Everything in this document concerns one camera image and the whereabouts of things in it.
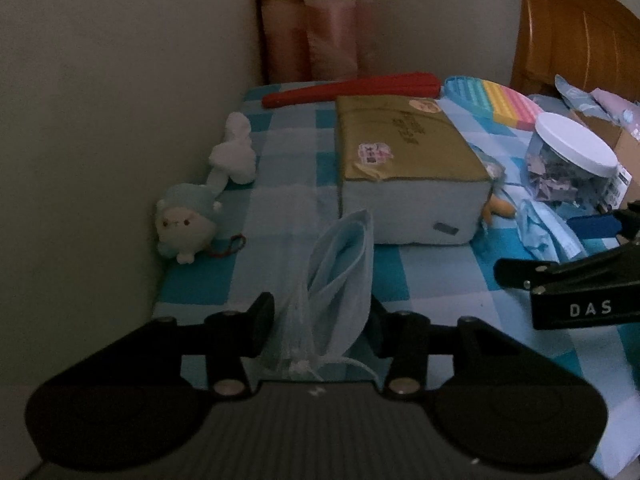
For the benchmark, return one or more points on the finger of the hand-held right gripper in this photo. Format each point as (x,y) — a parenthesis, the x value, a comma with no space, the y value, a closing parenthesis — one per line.
(515,271)
(592,225)

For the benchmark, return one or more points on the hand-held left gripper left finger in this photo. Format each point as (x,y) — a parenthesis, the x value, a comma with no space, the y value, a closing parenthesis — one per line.
(266,316)

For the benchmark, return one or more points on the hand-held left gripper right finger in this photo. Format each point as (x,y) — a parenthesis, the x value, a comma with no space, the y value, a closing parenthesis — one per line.
(380,332)

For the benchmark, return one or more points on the blue face mask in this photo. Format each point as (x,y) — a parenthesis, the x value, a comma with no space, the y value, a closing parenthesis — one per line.
(340,280)

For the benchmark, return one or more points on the sheep plush toy teal hat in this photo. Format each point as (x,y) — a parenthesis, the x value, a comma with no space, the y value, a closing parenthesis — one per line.
(186,225)

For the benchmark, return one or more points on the crumpled blue face masks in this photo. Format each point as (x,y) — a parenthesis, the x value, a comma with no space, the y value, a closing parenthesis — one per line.
(545,230)

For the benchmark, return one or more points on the small orange plush toy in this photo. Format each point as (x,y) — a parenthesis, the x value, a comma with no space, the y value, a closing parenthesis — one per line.
(497,207)

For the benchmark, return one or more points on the clear jar white lid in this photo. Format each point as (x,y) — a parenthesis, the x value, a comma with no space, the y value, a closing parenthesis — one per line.
(570,160)

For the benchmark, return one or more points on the cardboard box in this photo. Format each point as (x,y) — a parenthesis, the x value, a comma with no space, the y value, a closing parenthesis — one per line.
(627,155)

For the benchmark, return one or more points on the pale blue printed cloth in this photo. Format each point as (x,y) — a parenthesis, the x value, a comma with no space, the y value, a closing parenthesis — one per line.
(607,105)

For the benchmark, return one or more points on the rainbow pop bubble toy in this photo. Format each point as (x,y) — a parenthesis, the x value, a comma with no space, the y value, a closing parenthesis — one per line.
(500,102)

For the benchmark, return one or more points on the blue checked bedsheet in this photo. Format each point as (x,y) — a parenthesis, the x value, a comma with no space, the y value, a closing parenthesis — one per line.
(295,160)

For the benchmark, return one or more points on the white plush toy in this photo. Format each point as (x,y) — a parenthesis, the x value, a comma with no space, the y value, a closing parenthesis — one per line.
(234,157)

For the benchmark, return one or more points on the gold tissue pack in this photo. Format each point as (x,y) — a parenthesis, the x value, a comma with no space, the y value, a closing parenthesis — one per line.
(400,155)

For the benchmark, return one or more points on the wooden headboard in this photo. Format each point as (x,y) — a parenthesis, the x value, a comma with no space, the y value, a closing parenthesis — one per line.
(570,30)

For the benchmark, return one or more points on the red folded fan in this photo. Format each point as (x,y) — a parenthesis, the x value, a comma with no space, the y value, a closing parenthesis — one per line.
(350,89)

